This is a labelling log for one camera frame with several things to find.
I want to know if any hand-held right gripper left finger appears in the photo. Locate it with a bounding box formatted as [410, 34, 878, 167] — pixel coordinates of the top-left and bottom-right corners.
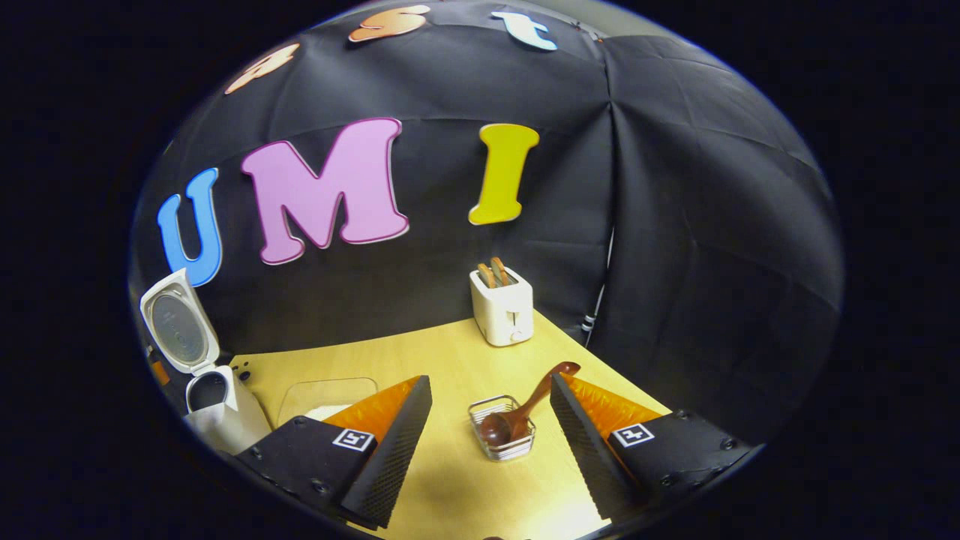
[234, 375, 434, 530]

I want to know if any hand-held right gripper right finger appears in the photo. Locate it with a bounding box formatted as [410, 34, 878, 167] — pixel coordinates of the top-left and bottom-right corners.
[550, 373, 753, 524]

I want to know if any brown wooden spoon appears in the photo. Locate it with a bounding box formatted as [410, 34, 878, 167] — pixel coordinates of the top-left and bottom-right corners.
[480, 361, 582, 446]

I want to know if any wire chopstick holder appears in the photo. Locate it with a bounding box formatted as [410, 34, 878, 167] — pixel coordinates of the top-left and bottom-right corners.
[468, 395, 537, 461]

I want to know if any white rice cooker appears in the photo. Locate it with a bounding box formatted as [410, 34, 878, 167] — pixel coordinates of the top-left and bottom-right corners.
[140, 268, 272, 456]

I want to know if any clear plastic container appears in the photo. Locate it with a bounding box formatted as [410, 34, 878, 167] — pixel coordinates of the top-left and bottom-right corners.
[277, 377, 380, 428]

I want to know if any white toaster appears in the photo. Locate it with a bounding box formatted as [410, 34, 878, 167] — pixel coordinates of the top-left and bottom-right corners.
[469, 266, 535, 347]

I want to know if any black backdrop cloth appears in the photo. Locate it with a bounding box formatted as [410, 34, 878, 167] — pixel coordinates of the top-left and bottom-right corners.
[129, 0, 847, 451]

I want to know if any white power cable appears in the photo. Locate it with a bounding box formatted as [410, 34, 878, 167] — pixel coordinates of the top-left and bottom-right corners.
[583, 225, 614, 347]

